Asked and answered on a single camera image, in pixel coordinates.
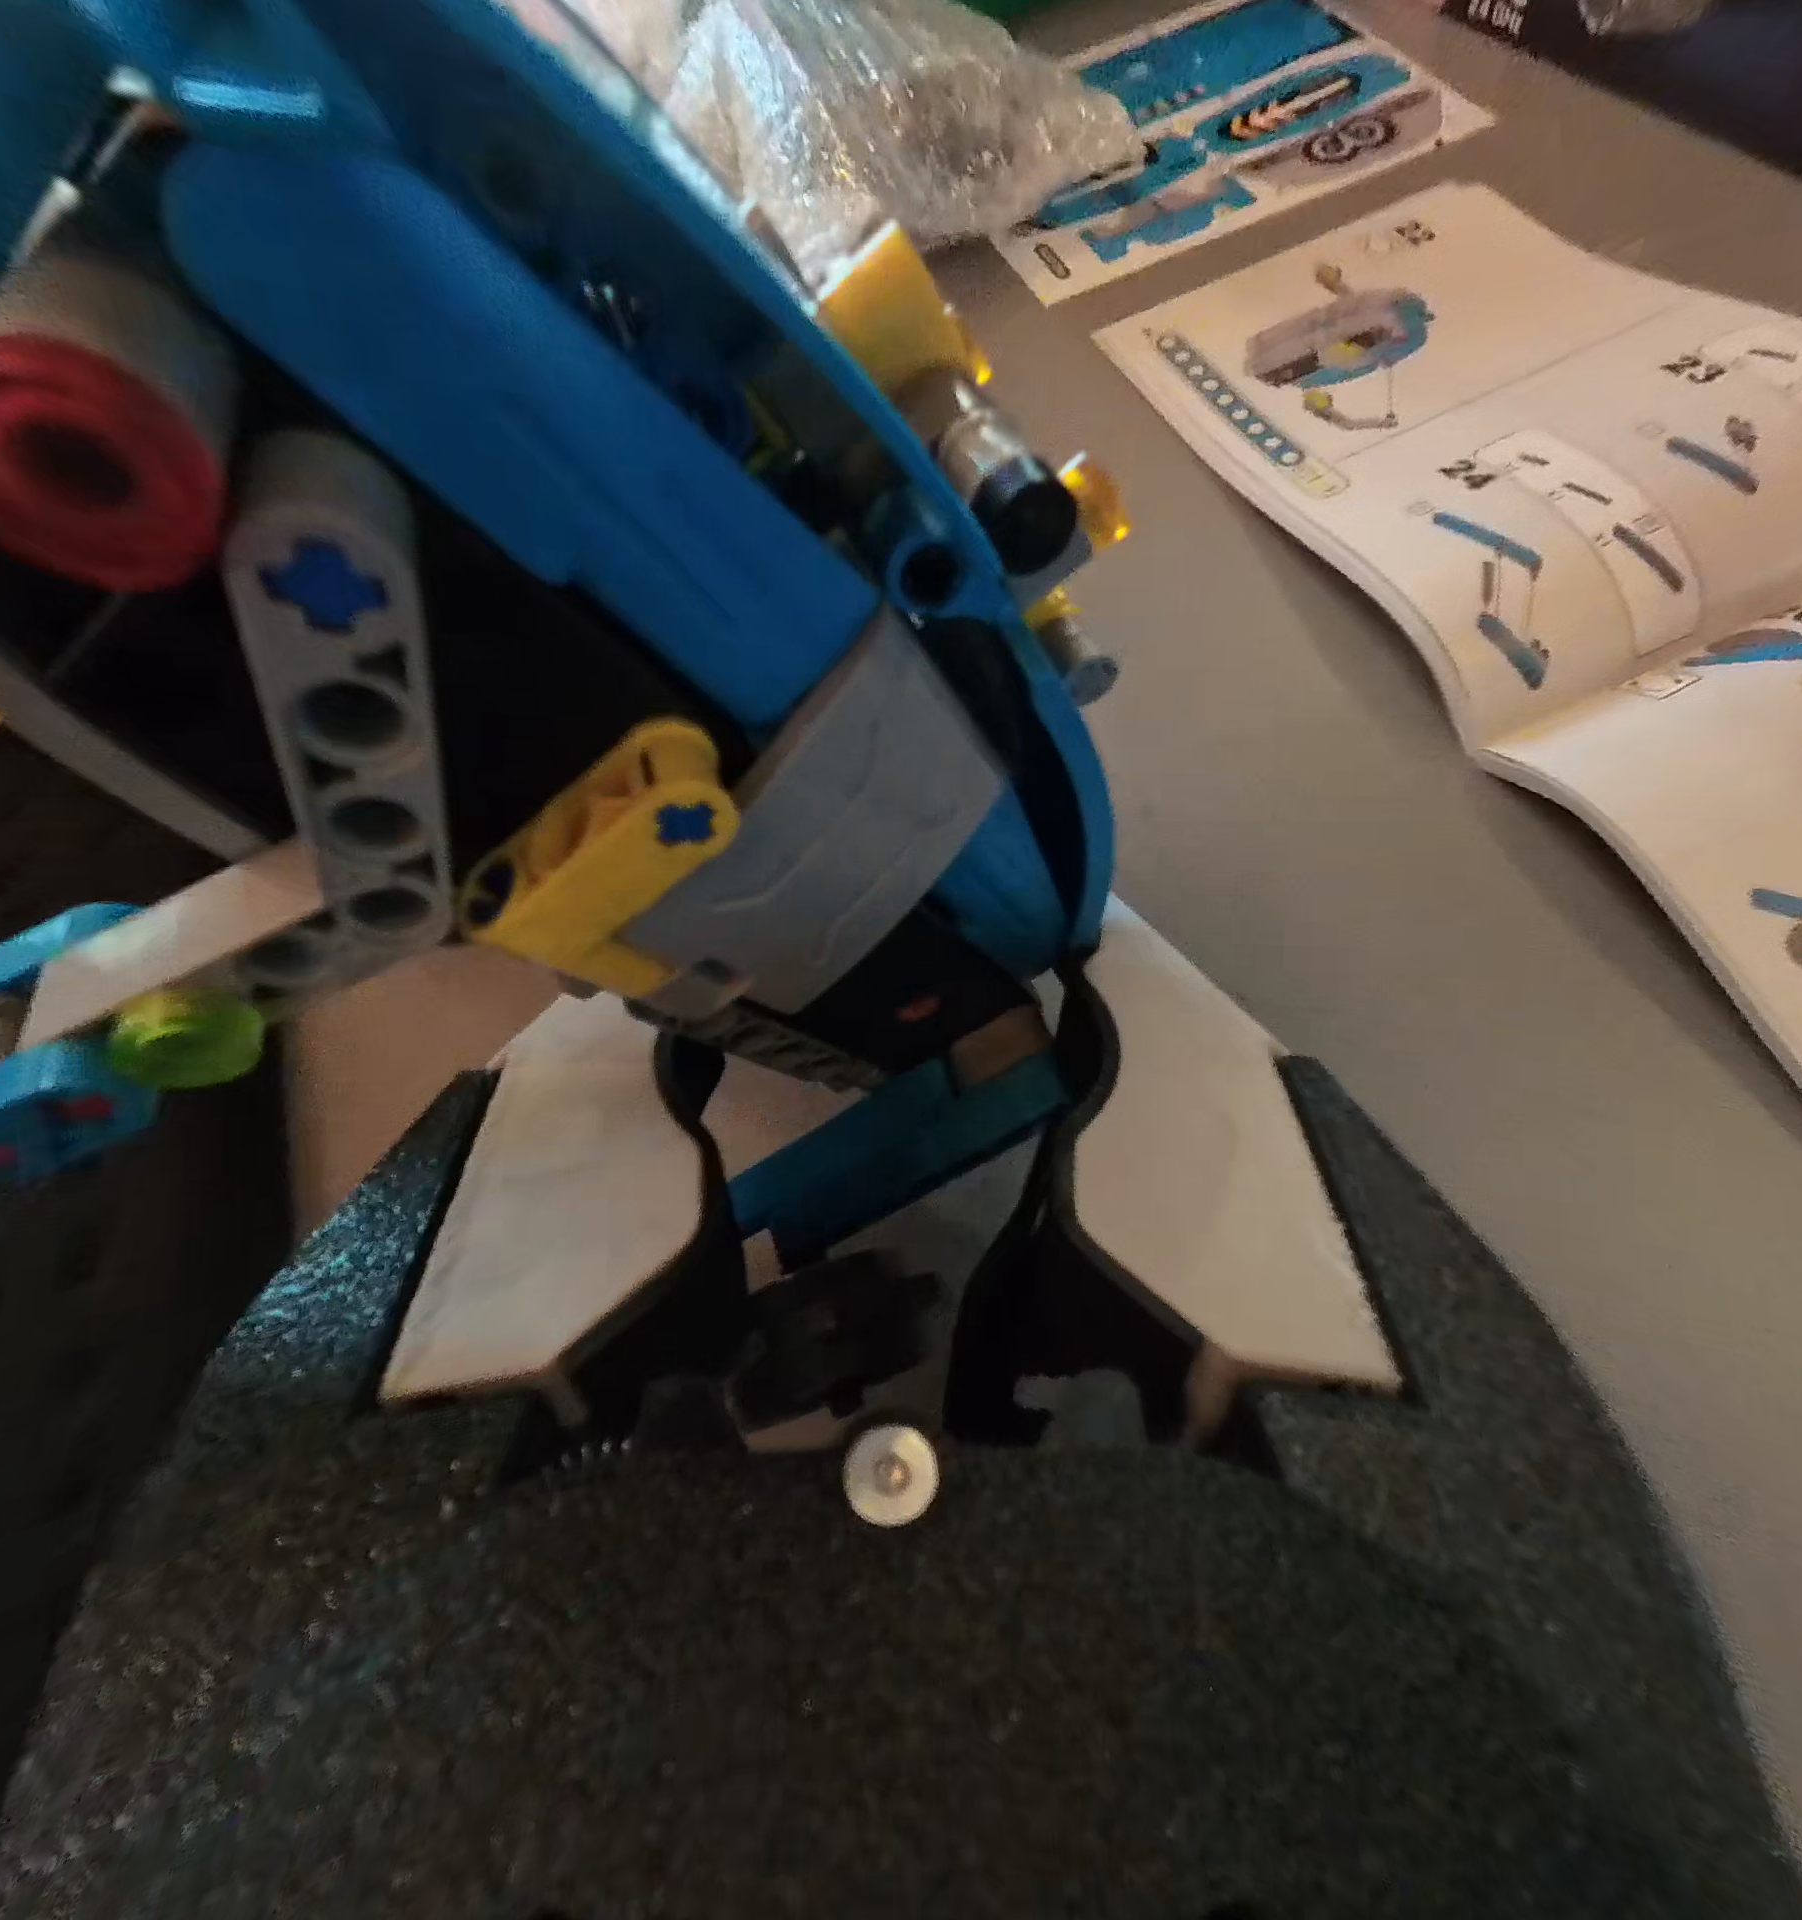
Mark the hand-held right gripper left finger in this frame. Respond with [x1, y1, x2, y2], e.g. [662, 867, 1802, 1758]
[378, 1002, 741, 1419]

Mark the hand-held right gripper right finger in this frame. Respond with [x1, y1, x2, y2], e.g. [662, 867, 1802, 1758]
[988, 896, 1410, 1428]

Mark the blue beam wheel assembly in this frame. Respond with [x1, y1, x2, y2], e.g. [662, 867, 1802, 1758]
[722, 1042, 1071, 1428]

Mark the blue toy robot model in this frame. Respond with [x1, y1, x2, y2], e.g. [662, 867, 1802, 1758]
[0, 0, 1135, 1185]

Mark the grey desk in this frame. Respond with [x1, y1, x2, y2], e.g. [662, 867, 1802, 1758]
[284, 0, 1802, 1920]

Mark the instruction booklet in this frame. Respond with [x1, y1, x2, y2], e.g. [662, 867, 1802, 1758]
[1095, 180, 1802, 1165]

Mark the blue sticker sheet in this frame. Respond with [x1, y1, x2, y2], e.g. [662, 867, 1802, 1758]
[991, 0, 1495, 308]

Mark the small bubble wrap piece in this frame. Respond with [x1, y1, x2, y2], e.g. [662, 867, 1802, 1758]
[661, 0, 1150, 248]

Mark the robot kit box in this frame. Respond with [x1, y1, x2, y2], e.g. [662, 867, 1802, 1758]
[1441, 0, 1802, 196]

